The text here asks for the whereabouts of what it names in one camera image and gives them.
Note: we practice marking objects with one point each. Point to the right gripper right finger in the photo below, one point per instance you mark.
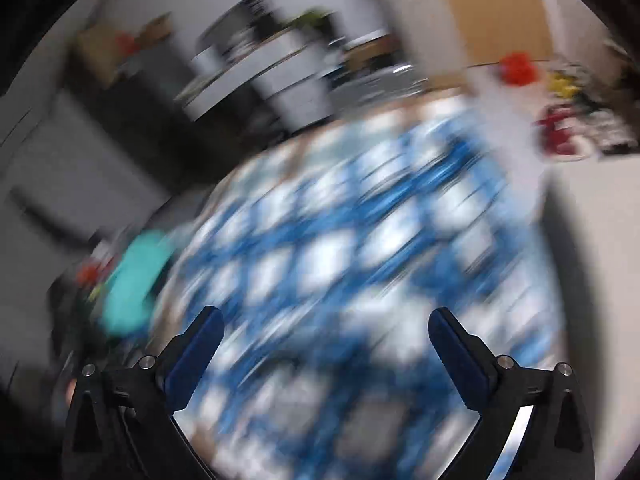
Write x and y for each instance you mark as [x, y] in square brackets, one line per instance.
[556, 443]

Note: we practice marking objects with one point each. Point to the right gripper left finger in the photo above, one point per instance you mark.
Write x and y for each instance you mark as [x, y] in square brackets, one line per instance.
[121, 420]

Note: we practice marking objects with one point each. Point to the blue white plaid blanket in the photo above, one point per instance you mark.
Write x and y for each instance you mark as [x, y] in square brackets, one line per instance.
[326, 283]

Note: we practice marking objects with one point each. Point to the teal folded garment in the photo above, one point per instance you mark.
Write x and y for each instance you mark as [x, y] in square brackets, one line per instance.
[131, 288]

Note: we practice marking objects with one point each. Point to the orange plastic bag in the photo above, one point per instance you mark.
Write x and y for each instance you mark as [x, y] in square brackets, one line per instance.
[518, 69]

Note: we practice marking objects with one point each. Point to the white drawer desk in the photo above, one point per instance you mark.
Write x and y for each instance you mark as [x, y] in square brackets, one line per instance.
[286, 71]

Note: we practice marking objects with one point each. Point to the silver hard-shell suitcase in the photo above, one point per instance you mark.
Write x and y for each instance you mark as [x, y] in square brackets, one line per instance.
[389, 84]

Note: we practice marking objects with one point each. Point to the white tall cabinet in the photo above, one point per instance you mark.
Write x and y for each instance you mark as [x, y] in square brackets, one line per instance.
[430, 38]

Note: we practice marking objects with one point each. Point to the wooden door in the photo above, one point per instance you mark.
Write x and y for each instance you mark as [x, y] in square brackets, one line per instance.
[492, 29]

